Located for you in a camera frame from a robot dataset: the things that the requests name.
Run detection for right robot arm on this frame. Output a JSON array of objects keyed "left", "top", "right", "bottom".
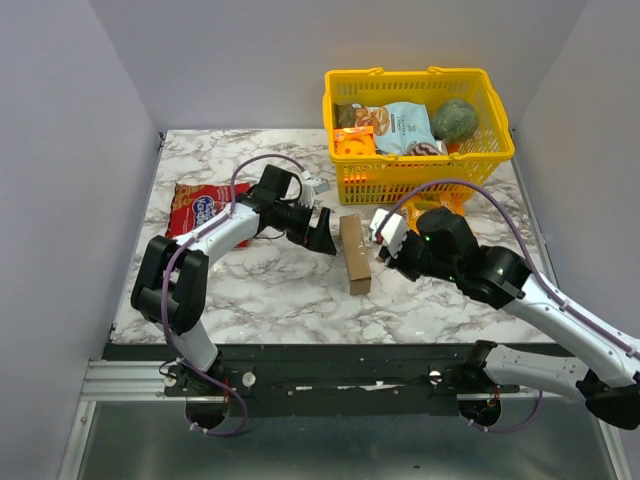
[{"left": 370, "top": 207, "right": 639, "bottom": 430}]

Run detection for brown cardboard express box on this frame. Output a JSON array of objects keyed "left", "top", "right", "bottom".
[{"left": 339, "top": 214, "right": 371, "bottom": 296}]

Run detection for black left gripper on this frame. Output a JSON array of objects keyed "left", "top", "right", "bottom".
[{"left": 274, "top": 199, "right": 337, "bottom": 255}]

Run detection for orange mango candy bag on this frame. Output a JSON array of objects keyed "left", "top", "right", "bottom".
[{"left": 400, "top": 192, "right": 465, "bottom": 233}]

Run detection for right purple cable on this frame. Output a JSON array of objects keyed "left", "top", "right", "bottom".
[{"left": 379, "top": 180, "right": 640, "bottom": 434}]

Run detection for aluminium frame rail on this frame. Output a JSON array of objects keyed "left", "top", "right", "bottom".
[{"left": 60, "top": 346, "right": 633, "bottom": 479}]

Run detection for red snack bag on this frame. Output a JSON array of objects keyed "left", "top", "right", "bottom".
[{"left": 165, "top": 183, "right": 233, "bottom": 239}]

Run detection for light blue cassava chips bag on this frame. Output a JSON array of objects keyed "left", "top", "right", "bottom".
[{"left": 352, "top": 102, "right": 437, "bottom": 156}]

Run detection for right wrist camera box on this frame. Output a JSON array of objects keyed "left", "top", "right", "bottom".
[{"left": 369, "top": 208, "right": 409, "bottom": 259}]

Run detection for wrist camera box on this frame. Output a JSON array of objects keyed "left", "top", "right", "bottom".
[
  {"left": 298, "top": 170, "right": 330, "bottom": 208},
  {"left": 369, "top": 208, "right": 409, "bottom": 259}
]

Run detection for yellow plastic shopping basket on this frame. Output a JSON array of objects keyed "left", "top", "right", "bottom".
[{"left": 323, "top": 67, "right": 515, "bottom": 205}]

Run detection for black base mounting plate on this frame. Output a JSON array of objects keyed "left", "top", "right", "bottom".
[{"left": 102, "top": 342, "right": 581, "bottom": 417}]

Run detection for orange Scrub Daddy sponge box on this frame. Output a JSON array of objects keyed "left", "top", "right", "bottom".
[{"left": 333, "top": 126, "right": 376, "bottom": 156}]

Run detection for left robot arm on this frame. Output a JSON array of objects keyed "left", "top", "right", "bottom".
[{"left": 131, "top": 165, "right": 337, "bottom": 395}]

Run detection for purple cable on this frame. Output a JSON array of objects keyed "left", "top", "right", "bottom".
[
  {"left": 379, "top": 180, "right": 640, "bottom": 434},
  {"left": 160, "top": 153, "right": 314, "bottom": 436}
]

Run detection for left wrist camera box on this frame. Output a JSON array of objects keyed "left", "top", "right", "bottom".
[{"left": 298, "top": 170, "right": 330, "bottom": 208}]

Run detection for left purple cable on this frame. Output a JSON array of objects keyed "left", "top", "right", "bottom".
[{"left": 160, "top": 153, "right": 314, "bottom": 436}]

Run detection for green netted melon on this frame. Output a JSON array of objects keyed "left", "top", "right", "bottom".
[{"left": 432, "top": 99, "right": 479, "bottom": 144}]

